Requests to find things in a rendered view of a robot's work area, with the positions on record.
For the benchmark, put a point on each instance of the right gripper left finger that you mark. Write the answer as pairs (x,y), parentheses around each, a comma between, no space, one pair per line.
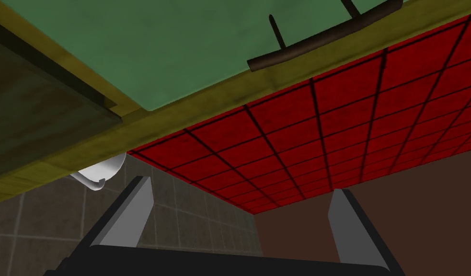
(128,218)

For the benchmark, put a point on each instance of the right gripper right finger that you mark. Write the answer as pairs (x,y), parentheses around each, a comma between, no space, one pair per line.
(354,234)

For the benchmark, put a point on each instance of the green cupboard door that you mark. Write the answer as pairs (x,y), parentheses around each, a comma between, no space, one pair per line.
(143,50)

